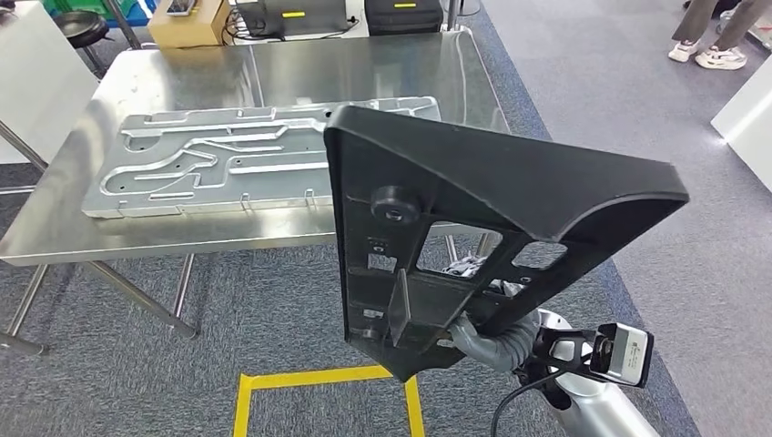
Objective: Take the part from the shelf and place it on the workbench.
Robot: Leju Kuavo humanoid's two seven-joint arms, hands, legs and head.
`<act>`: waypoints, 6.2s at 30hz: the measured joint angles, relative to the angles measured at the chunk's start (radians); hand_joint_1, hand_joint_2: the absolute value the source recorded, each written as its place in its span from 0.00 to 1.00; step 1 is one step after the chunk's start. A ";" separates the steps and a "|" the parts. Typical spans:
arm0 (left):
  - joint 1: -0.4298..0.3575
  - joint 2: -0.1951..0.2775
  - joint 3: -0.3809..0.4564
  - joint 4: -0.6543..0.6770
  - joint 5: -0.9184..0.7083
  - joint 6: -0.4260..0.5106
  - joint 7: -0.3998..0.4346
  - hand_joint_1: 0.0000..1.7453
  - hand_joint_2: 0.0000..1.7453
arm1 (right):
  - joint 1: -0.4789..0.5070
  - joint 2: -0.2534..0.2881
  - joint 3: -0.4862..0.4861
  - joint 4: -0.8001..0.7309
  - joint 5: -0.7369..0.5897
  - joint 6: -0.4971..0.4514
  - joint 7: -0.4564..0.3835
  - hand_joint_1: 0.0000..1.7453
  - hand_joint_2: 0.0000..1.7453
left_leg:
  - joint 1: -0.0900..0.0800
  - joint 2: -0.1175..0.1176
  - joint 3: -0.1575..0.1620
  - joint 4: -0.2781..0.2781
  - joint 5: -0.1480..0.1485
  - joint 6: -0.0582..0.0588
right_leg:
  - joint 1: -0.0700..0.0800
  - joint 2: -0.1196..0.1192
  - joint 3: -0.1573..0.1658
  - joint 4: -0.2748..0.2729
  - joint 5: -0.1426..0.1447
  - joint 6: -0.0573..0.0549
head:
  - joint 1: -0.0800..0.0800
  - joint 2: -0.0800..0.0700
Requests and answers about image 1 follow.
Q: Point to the machined aluminium plate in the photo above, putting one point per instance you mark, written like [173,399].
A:
[181,181]

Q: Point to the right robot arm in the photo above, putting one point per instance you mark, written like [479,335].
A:
[597,410]

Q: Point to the chrome stanchion post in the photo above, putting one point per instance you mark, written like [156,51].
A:
[452,15]

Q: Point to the stainless steel workbench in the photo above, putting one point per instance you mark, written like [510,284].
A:
[362,66]

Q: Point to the black round stool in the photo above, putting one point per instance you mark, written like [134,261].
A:
[81,27]

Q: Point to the person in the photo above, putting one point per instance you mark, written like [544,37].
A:
[721,58]

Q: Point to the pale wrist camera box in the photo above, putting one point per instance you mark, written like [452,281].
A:
[630,356]

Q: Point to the white box unit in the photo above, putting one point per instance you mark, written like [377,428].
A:
[748,127]

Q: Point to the black plastic part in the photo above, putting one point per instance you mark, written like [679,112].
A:
[482,169]

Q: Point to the cardboard box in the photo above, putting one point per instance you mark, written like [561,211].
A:
[187,30]

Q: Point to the black case with yellow label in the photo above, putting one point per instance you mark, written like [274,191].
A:
[301,24]
[404,21]

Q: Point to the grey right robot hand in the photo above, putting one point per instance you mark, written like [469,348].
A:
[467,267]

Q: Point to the smartphone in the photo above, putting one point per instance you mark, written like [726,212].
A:
[181,6]

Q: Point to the black camera bracket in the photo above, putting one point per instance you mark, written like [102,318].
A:
[543,347]

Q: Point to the white cabinet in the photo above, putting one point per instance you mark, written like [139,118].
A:
[36,90]

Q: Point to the green plastic crate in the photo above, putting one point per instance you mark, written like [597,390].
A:
[84,6]

